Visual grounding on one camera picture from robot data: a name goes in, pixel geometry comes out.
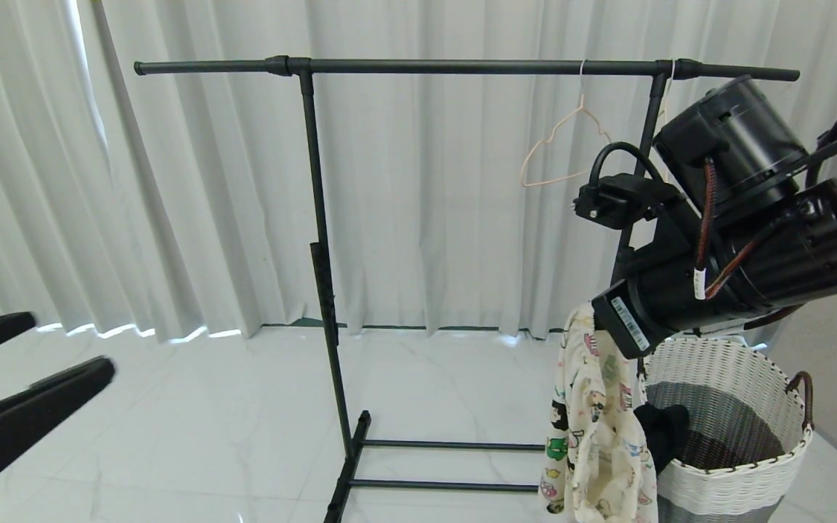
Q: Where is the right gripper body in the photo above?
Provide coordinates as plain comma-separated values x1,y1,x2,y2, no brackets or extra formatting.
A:
591,218,783,360

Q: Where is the black clothes rack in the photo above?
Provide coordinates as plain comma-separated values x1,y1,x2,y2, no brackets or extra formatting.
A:
134,54,801,523

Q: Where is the white laundry basket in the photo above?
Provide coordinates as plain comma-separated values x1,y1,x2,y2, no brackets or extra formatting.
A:
636,336,815,523

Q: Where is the white curtain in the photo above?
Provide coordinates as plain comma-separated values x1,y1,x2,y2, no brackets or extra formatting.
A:
0,0,837,342

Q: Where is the cream printed garment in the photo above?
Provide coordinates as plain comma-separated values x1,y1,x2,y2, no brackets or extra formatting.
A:
539,301,659,523

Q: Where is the black garment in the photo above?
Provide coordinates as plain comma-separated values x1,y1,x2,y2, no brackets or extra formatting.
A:
633,403,690,473

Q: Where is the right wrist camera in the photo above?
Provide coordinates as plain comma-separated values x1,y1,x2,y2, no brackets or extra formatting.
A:
573,142,695,251

